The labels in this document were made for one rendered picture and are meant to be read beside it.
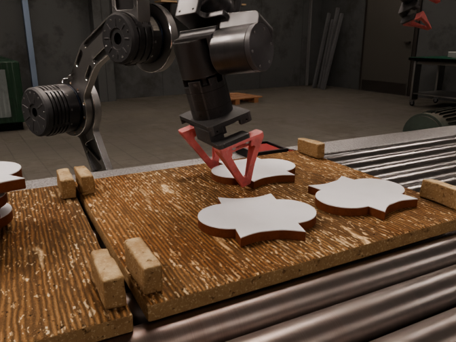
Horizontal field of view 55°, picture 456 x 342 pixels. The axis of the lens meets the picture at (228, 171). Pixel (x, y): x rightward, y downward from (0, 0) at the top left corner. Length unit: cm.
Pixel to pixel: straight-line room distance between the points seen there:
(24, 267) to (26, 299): 6
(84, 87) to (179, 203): 116
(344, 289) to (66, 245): 28
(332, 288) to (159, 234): 19
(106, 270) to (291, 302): 16
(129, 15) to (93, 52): 34
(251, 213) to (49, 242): 22
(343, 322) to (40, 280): 26
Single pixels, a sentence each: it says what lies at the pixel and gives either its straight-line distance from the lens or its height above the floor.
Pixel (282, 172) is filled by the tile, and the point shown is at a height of 95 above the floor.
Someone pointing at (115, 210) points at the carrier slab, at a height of 94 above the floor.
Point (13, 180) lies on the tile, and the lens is 48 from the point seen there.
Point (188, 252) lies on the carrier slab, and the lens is 44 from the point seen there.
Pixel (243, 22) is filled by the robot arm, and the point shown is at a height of 115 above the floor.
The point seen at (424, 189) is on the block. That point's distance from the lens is 62.
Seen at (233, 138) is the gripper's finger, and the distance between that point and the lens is 56.
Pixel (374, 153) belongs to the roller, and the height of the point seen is 92.
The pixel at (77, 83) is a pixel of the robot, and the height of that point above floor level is 97.
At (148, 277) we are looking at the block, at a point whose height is 95.
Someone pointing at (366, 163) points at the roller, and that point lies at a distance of 85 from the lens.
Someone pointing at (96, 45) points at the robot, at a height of 111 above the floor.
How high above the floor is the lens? 114
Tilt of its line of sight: 17 degrees down
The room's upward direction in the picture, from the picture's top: straight up
